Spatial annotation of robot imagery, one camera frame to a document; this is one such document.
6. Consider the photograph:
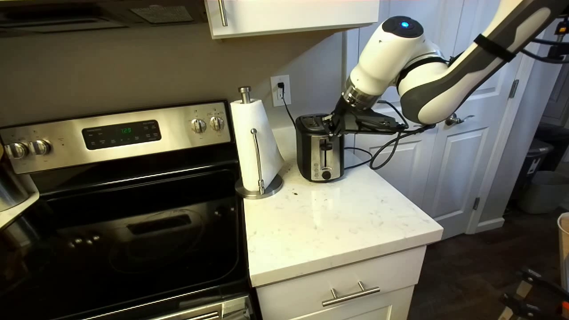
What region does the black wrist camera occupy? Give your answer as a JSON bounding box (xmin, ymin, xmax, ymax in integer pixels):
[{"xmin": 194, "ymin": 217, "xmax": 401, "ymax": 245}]
[{"xmin": 354, "ymin": 108, "xmax": 408, "ymax": 135}]

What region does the dark range hood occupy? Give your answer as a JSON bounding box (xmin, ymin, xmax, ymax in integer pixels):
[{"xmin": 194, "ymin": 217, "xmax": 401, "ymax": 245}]
[{"xmin": 0, "ymin": 0, "xmax": 210, "ymax": 37}]

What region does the silver drawer bar handle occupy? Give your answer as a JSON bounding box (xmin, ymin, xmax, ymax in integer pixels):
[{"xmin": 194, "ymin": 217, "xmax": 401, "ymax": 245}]
[{"xmin": 321, "ymin": 281, "xmax": 383, "ymax": 309}]

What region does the white wall outlet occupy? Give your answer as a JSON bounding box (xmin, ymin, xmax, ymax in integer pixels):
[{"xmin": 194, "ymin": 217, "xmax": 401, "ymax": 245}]
[{"xmin": 271, "ymin": 73, "xmax": 294, "ymax": 108}]

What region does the white panelled door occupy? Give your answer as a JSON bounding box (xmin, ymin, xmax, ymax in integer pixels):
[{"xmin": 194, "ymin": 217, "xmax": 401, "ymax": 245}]
[{"xmin": 344, "ymin": 0, "xmax": 527, "ymax": 240}]

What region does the stainless steel electric stove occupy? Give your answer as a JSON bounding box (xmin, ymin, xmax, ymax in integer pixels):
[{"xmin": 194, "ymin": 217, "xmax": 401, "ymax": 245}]
[{"xmin": 0, "ymin": 100, "xmax": 258, "ymax": 320}]

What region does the black folding stand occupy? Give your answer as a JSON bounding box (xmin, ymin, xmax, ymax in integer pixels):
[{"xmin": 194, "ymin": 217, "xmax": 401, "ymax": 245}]
[{"xmin": 497, "ymin": 267, "xmax": 569, "ymax": 320}]

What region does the white lower cabinet drawer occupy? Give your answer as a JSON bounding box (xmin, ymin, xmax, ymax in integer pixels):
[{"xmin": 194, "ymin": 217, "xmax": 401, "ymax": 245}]
[{"xmin": 255, "ymin": 245, "xmax": 429, "ymax": 320}]

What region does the black stove display panel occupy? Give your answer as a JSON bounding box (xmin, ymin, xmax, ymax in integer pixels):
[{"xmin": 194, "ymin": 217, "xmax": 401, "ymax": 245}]
[{"xmin": 81, "ymin": 119, "xmax": 164, "ymax": 151}]

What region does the white paper towel roll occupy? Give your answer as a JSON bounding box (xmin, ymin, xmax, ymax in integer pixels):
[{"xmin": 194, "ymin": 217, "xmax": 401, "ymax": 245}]
[{"xmin": 230, "ymin": 98, "xmax": 285, "ymax": 192}]

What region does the black toaster power cord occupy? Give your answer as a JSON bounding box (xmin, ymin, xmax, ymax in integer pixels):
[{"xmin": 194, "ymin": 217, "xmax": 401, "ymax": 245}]
[{"xmin": 276, "ymin": 85, "xmax": 377, "ymax": 172}]

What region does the grey trash bin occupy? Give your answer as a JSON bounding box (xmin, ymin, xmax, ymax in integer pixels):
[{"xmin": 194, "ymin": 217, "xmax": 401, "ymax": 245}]
[{"xmin": 514, "ymin": 123, "xmax": 569, "ymax": 217}]

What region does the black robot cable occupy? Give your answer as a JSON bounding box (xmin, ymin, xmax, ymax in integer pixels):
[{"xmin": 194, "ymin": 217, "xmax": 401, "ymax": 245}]
[{"xmin": 369, "ymin": 98, "xmax": 434, "ymax": 172}]

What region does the white upper cabinet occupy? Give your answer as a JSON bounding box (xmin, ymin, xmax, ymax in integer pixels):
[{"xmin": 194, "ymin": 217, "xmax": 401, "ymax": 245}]
[{"xmin": 203, "ymin": 0, "xmax": 381, "ymax": 41}]

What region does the white plastic container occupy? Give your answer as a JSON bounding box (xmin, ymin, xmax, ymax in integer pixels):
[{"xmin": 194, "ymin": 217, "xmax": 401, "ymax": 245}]
[{"xmin": 555, "ymin": 212, "xmax": 569, "ymax": 293}]

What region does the silver door lever handle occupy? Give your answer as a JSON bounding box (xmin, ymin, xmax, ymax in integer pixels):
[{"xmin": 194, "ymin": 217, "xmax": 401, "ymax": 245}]
[{"xmin": 445, "ymin": 112, "xmax": 477, "ymax": 128}]

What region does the silver upper cabinet handle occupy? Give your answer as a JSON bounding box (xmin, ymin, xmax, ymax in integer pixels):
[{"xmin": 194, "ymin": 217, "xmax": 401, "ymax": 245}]
[{"xmin": 216, "ymin": 0, "xmax": 230, "ymax": 28}]

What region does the silver paper towel holder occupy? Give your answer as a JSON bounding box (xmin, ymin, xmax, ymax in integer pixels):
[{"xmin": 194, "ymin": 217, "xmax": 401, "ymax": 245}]
[{"xmin": 235, "ymin": 85, "xmax": 287, "ymax": 201}]

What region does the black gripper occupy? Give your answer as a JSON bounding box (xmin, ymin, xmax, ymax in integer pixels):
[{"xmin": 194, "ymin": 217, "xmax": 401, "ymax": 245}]
[{"xmin": 321, "ymin": 94, "xmax": 361, "ymax": 142}]

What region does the black and silver toaster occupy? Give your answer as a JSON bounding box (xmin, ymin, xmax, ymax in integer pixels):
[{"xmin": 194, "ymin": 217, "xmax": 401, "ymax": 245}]
[{"xmin": 294, "ymin": 112, "xmax": 347, "ymax": 185}]

